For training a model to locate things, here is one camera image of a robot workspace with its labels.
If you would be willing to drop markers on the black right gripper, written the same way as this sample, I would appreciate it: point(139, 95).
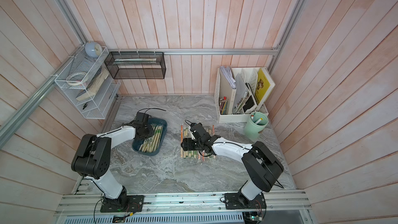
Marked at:
point(187, 144)

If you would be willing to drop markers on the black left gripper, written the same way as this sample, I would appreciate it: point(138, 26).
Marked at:
point(151, 133)

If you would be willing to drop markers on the teal plastic storage tray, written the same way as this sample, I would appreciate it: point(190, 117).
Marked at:
point(152, 145)

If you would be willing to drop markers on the red striped chopsticks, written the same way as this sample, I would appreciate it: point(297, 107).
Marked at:
point(181, 140)

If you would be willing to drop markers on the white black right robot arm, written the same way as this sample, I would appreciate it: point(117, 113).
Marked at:
point(262, 166)

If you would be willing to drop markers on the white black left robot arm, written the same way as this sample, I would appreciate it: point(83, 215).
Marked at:
point(92, 161)

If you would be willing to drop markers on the bundle of coloured folders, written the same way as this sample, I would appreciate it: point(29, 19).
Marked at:
point(223, 105)

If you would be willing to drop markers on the mint green pen cup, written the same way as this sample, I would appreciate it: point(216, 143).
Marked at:
point(252, 130)

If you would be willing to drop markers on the white file organizer rack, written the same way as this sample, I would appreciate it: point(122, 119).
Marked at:
point(237, 97)

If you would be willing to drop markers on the black booklet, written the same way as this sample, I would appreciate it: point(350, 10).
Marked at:
point(250, 104)

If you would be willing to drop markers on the old book on shelf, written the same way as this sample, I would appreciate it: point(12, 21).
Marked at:
point(94, 86)

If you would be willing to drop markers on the white papers in organizer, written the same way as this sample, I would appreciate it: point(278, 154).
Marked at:
point(227, 72)

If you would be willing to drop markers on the yellow book with animal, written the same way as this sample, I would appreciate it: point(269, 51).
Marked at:
point(264, 86)

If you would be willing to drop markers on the roll of tape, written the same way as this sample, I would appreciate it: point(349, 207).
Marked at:
point(77, 78)

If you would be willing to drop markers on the small grey globe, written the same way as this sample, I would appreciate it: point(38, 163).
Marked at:
point(93, 49)

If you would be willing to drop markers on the black mesh wall basket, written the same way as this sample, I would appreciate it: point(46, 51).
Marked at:
point(136, 65)

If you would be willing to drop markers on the white wire wall shelf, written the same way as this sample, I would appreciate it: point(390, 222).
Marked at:
point(91, 108)

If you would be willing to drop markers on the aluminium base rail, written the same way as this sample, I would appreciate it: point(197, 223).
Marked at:
point(275, 207)

